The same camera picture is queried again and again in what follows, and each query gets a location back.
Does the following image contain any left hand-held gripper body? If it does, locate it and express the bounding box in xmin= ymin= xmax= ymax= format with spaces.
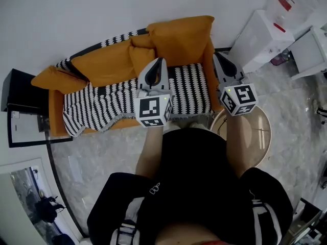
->
xmin=134 ymin=84 xmax=175 ymax=129

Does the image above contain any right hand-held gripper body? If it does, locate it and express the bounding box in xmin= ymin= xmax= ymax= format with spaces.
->
xmin=217 ymin=74 xmax=259 ymax=117

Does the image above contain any large orange cushion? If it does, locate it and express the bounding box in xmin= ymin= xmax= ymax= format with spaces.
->
xmin=146 ymin=15 xmax=216 ymax=66

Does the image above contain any person's left forearm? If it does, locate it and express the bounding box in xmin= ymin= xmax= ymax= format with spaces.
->
xmin=134 ymin=126 xmax=166 ymax=182

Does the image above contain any person's right forearm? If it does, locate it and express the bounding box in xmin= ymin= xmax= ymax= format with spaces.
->
xmin=226 ymin=112 xmax=258 ymax=180

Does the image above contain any orange sofa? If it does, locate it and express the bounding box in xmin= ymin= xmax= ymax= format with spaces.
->
xmin=30 ymin=15 xmax=225 ymax=138

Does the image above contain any white water dispenser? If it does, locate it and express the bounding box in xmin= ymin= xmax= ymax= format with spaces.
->
xmin=229 ymin=9 xmax=296 ymax=74

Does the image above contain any round glass coffee table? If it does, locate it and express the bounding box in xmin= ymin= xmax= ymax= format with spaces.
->
xmin=209 ymin=105 xmax=272 ymax=168

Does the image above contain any person's white shoe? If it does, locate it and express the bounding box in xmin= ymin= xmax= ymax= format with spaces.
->
xmin=189 ymin=121 xmax=209 ymax=131

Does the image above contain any black white striped blanket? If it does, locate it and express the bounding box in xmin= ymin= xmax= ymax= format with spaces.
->
xmin=55 ymin=28 xmax=213 ymax=138

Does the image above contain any person's black t-shirt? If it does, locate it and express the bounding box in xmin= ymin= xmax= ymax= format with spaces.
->
xmin=86 ymin=128 xmax=294 ymax=245

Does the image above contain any black cabinet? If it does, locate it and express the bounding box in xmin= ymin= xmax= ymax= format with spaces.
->
xmin=1 ymin=68 xmax=51 ymax=113

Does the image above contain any black framed white panel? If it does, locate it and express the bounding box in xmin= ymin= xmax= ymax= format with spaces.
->
xmin=7 ymin=108 xmax=75 ymax=149

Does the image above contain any black backpack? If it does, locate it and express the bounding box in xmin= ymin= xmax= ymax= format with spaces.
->
xmin=34 ymin=194 xmax=66 ymax=225

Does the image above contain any thin black cable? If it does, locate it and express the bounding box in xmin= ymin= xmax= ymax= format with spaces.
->
xmin=217 ymin=115 xmax=228 ymax=135

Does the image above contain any white harness strap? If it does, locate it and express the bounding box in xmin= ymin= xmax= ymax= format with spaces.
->
xmin=109 ymin=197 xmax=147 ymax=245
xmin=251 ymin=199 xmax=283 ymax=245

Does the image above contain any glass wall window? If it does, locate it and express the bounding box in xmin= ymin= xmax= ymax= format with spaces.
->
xmin=9 ymin=165 xmax=78 ymax=245

